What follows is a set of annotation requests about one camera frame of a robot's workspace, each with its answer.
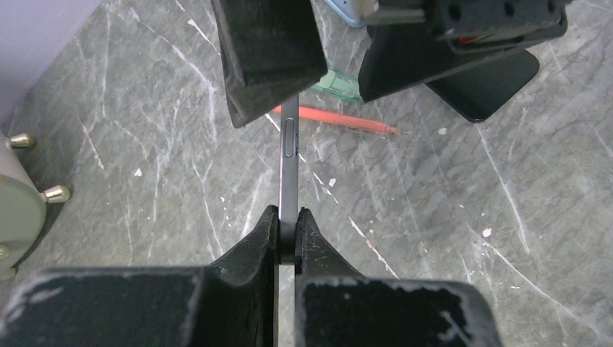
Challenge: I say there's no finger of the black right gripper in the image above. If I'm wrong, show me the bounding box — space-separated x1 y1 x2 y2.
211 0 328 128
358 21 567 103

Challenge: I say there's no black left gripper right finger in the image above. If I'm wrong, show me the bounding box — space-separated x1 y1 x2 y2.
294 208 502 346

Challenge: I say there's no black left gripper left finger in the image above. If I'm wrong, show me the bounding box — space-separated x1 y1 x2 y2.
1 205 278 346

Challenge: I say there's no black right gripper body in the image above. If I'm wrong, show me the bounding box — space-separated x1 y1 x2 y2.
364 0 570 53

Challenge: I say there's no black phone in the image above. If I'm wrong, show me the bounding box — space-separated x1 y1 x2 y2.
278 93 301 265

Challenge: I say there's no light blue phone case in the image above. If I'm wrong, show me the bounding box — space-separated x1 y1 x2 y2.
325 0 365 28

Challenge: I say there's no orange pen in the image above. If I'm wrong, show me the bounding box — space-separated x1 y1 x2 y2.
298 106 398 134

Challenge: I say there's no round drawer cabinet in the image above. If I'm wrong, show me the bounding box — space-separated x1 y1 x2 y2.
1 133 71 280

